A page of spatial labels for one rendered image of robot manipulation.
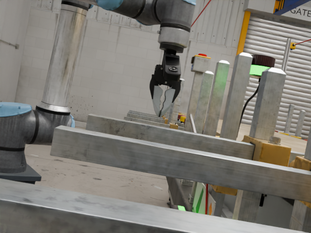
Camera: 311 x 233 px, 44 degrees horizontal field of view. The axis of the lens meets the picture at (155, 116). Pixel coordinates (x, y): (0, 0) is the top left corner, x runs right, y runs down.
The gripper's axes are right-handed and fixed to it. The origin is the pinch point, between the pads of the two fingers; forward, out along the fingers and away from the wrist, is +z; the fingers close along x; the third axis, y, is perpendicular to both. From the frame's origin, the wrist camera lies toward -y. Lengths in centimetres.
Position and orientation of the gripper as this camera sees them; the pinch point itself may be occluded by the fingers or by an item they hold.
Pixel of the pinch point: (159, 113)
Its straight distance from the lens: 113.4
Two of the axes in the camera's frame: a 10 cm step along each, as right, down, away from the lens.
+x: -9.8, -1.8, -0.7
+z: -1.8, 9.8, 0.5
